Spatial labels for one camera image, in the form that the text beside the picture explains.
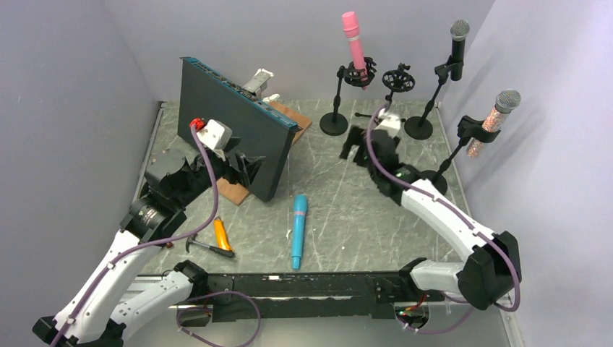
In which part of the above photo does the wooden board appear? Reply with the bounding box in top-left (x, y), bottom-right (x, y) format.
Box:
top-left (217, 101), bottom-right (312, 206)

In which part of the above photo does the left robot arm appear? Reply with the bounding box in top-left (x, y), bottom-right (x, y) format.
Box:
top-left (33, 150), bottom-right (248, 346)

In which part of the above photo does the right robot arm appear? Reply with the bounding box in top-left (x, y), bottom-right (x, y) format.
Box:
top-left (340, 126), bottom-right (522, 312)

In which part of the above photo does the round-base stand with shock mount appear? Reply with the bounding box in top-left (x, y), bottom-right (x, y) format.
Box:
top-left (319, 56), bottom-right (377, 136)

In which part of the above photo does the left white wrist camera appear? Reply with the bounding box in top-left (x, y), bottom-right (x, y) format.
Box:
top-left (189, 118), bottom-right (233, 160)

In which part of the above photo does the small black hammer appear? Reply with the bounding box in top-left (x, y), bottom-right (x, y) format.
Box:
top-left (185, 234), bottom-right (235, 259)

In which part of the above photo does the black tripod shock-mount stand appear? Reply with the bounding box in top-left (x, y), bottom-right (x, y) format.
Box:
top-left (382, 63), bottom-right (416, 110)

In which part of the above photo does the silver white bracket stand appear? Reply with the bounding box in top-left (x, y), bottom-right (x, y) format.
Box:
top-left (239, 68), bottom-right (280, 103)

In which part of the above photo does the blue microphone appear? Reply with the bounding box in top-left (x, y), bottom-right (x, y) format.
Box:
top-left (291, 194), bottom-right (308, 270)

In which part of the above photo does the pink microphone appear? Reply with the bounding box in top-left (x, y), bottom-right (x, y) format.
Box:
top-left (342, 11), bottom-right (368, 82)

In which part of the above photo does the round-base stand black mic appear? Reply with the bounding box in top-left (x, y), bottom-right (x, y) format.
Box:
top-left (403, 56), bottom-right (463, 140)

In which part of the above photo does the glitter microphone silver grille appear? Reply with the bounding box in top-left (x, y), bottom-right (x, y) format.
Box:
top-left (466, 89), bottom-right (521, 158)

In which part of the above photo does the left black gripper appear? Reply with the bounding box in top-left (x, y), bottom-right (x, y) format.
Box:
top-left (175, 137), bottom-right (267, 208)

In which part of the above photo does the round-base stand glitter mic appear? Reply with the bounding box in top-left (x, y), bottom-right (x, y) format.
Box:
top-left (421, 115), bottom-right (500, 194)

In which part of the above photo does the purple cable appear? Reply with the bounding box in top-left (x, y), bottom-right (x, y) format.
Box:
top-left (48, 127), bottom-right (262, 347)
top-left (364, 106), bottom-right (523, 336)

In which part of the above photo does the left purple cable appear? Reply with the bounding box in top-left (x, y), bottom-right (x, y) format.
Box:
top-left (48, 127), bottom-right (262, 347)

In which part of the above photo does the orange utility knife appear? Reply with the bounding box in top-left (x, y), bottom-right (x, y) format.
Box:
top-left (213, 217), bottom-right (233, 252)

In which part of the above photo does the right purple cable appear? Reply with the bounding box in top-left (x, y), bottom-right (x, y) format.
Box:
top-left (364, 106), bottom-right (523, 336)

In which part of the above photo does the dark grey rack unit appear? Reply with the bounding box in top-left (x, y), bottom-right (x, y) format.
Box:
top-left (177, 57), bottom-right (302, 202)

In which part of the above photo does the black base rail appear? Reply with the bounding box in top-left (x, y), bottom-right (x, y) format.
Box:
top-left (183, 270), bottom-right (441, 322)

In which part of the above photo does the black microphone silver grille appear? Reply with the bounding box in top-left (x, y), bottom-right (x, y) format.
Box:
top-left (449, 20), bottom-right (470, 81)

